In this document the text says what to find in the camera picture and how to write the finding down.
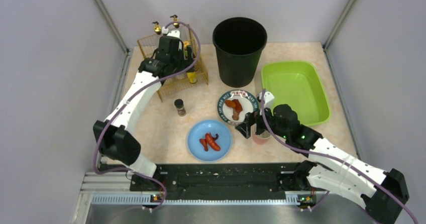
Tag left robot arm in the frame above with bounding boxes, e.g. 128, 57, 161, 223
93, 30, 193, 177

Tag red sausage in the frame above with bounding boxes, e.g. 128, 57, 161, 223
199, 133, 221, 152

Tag black plastic trash bin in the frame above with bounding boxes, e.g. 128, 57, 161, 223
212, 17, 268, 88

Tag green plastic tray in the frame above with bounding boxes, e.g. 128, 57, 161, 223
261, 61, 331, 126

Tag small yellow label bottle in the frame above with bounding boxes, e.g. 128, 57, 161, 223
186, 71, 197, 84

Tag glass oil bottle gold spout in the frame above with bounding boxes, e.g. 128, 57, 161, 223
152, 21, 162, 35

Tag gold wire basket rack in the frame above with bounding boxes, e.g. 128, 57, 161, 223
137, 25, 208, 100

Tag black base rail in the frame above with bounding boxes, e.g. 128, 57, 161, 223
130, 161, 325, 201

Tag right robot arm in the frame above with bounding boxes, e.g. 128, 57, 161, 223
236, 104, 418, 223

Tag roasted meat pieces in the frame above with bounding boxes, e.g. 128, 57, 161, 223
225, 99, 243, 121

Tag pink cup white inside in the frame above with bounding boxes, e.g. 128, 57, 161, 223
252, 131, 271, 145

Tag blue plastic plate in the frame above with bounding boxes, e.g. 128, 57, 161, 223
186, 120, 233, 162

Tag small brown spice bottle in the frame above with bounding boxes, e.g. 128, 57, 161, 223
174, 99, 186, 117

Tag white plate green rim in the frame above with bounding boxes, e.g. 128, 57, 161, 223
217, 89, 259, 126

